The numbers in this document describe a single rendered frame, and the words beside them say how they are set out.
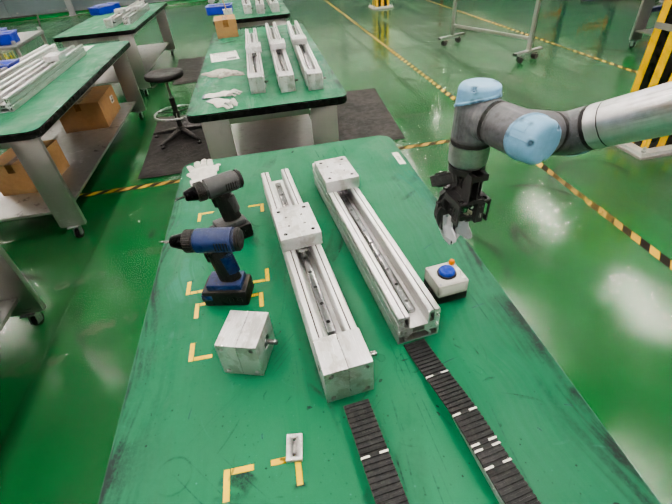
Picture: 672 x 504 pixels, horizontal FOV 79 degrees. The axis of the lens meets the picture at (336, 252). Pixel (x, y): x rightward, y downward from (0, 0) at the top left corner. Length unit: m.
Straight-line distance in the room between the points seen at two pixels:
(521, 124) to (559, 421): 0.55
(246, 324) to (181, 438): 0.25
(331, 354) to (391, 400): 0.16
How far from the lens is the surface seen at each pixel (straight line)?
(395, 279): 1.02
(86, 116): 4.52
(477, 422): 0.84
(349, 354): 0.82
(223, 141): 2.61
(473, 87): 0.78
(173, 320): 1.12
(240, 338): 0.89
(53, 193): 3.11
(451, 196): 0.86
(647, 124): 0.76
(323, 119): 2.58
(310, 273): 1.05
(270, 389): 0.91
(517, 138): 0.71
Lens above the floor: 1.53
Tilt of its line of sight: 39 degrees down
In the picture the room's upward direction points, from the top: 5 degrees counter-clockwise
